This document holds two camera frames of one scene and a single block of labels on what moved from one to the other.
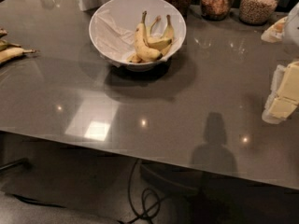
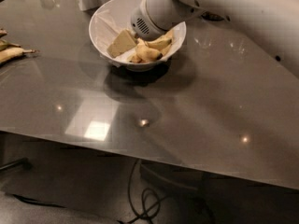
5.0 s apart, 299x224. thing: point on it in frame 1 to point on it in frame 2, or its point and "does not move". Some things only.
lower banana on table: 7,54 does not move
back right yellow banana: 168,34 does not move
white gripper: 292,28 to 140,21
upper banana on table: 3,33 does not move
